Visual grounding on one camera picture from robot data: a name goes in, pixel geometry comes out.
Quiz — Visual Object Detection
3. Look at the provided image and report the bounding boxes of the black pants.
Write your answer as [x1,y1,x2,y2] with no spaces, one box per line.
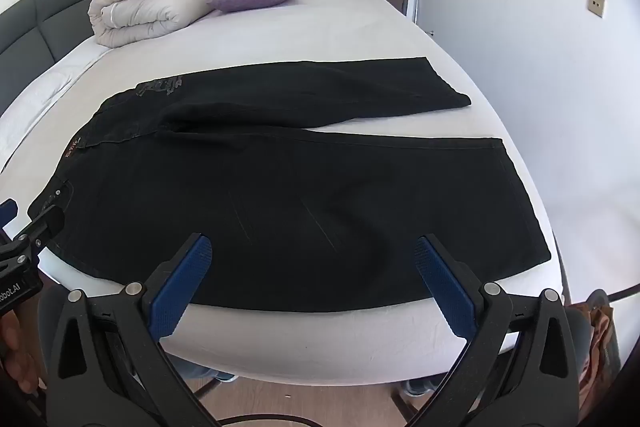
[27,56,552,314]

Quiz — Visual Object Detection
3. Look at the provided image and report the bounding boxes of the grey padded headboard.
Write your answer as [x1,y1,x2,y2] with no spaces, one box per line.
[0,0,103,82]

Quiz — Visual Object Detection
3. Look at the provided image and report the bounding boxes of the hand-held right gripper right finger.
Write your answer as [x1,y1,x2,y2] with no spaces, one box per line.
[410,234,593,427]

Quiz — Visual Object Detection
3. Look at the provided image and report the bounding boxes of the person's left hand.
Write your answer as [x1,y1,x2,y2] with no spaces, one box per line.
[0,313,47,396]

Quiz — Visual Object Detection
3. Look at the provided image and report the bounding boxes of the white bed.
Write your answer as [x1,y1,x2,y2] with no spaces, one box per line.
[0,0,568,383]

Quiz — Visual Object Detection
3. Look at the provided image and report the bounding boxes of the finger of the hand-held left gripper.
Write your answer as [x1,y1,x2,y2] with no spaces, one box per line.
[12,205,66,253]
[0,199,20,229]

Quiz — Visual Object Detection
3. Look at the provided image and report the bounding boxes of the black cable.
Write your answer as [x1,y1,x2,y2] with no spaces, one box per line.
[215,414,321,427]

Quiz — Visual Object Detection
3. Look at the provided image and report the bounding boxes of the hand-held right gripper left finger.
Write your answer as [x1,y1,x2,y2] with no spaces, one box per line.
[37,232,236,427]

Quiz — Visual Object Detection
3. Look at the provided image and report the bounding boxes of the person's left leg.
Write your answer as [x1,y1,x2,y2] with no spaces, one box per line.
[172,352,236,383]

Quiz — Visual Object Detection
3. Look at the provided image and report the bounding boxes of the brown bag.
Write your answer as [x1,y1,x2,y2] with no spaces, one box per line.
[567,289,622,408]

